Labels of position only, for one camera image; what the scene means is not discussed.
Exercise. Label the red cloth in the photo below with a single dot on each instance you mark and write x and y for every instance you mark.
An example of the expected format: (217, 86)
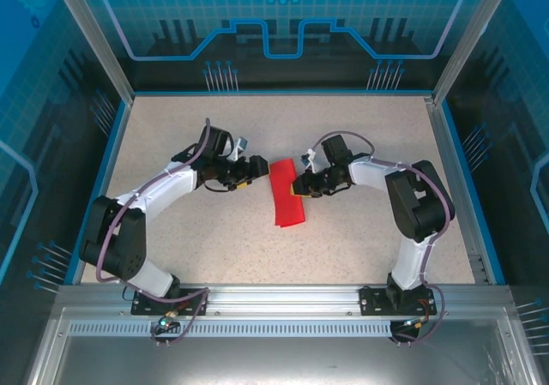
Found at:
(285, 205)

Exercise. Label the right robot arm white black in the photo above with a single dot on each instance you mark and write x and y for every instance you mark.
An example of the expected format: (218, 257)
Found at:
(373, 175)

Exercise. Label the blue printed side panel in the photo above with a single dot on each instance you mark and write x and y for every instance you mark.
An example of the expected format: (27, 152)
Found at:
(34, 145)
(514, 166)

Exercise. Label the aluminium mounting rail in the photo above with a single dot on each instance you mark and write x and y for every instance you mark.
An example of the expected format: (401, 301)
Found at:
(279, 299)

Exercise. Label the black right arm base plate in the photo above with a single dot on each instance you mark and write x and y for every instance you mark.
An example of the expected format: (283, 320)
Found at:
(369, 308)

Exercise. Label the aluminium side rail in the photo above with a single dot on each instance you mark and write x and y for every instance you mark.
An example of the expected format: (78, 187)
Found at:
(457, 188)

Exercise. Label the aluminium frame post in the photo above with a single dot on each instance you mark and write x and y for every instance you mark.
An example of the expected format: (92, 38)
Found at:
(469, 37)
(98, 42)

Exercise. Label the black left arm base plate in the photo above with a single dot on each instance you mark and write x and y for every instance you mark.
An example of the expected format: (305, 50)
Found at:
(141, 308)

